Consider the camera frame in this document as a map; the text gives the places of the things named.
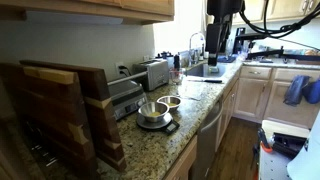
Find dark board with light handle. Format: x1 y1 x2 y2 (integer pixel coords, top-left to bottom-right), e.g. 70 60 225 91
0 63 99 180

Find narrow light wood cabinet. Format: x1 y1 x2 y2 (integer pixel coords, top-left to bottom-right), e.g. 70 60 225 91
214 78 240 153

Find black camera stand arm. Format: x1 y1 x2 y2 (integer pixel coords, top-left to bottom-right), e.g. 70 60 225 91
233 27 320 63

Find deep steel mixing bowl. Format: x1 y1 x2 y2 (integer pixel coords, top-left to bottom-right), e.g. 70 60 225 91
137 101 170 123

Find dark wooden cutting board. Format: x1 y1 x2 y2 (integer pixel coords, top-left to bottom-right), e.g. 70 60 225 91
19 59 128 173

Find stainless steel dishwasher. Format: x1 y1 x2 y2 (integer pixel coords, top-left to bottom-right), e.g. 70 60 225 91
189 98 224 180

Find chrome kitchen faucet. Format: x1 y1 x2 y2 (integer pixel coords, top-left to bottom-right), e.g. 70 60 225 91
188 31 207 64

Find black tool case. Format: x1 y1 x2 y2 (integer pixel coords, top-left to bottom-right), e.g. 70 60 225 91
271 132 308 159

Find stainless steel panini grill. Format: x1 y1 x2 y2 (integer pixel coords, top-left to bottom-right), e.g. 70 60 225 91
107 70 149 122

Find wooden upper cabinet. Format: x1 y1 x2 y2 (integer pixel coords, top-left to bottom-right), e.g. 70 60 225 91
0 0 175 26

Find light wood wall cabinets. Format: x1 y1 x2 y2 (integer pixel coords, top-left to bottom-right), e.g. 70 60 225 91
233 0 320 26

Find shallow steel bowl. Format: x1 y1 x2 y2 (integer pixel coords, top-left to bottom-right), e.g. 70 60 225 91
156 95 183 113

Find white wall outlet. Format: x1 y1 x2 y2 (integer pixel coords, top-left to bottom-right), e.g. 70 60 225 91
115 61 125 77

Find metal spoon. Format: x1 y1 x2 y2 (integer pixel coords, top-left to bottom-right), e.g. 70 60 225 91
179 95 202 102

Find black power plug cable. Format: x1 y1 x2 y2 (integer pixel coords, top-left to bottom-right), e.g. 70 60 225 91
118 65 132 78

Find white perforated robot table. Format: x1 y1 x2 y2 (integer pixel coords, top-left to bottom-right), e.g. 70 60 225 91
258 119 312 180

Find black kitchen scale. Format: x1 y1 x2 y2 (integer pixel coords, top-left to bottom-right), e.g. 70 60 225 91
135 112 181 136

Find orange handled tool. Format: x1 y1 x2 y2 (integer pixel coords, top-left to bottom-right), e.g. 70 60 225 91
257 128 274 154

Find wooden drawer cabinet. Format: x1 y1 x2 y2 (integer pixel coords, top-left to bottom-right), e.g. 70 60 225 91
163 134 198 180

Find clear glass cup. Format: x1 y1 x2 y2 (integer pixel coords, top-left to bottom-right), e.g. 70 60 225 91
169 67 185 85

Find dark blue hanging towel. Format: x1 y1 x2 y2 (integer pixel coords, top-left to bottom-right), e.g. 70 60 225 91
302 78 320 105

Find dark countertop appliance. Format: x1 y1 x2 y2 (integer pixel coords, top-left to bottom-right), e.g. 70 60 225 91
154 51 174 62

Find steel kitchen sink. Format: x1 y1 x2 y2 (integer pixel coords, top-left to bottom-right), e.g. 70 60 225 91
186 62 231 79

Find light wood base cabinets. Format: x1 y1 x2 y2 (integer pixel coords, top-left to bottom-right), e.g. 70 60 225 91
233 64 320 129

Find blue dish cloth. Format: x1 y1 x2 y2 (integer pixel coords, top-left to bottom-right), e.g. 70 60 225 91
218 54 238 64

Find stainless steel toaster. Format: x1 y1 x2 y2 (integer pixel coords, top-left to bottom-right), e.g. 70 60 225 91
132 58 170 92

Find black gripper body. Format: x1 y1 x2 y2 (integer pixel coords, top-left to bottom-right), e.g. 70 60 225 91
205 14 233 60

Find black pepper grinder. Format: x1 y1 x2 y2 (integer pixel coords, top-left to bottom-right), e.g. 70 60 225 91
173 53 181 71

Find black handled kitchen knife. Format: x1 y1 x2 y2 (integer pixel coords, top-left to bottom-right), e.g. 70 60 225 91
186 77 223 84

